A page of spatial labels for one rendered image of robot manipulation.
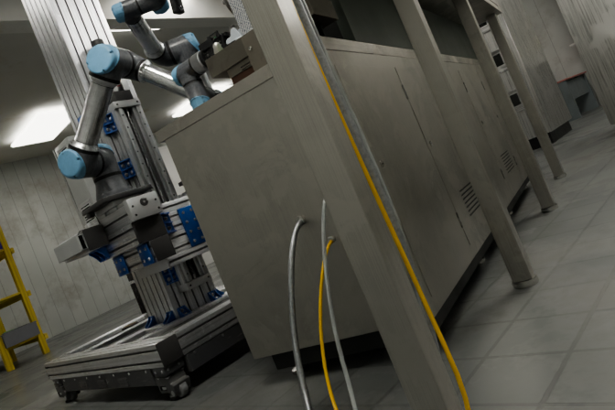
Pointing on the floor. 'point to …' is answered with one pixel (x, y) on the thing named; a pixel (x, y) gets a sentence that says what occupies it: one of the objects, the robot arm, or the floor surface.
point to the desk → (577, 94)
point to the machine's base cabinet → (361, 78)
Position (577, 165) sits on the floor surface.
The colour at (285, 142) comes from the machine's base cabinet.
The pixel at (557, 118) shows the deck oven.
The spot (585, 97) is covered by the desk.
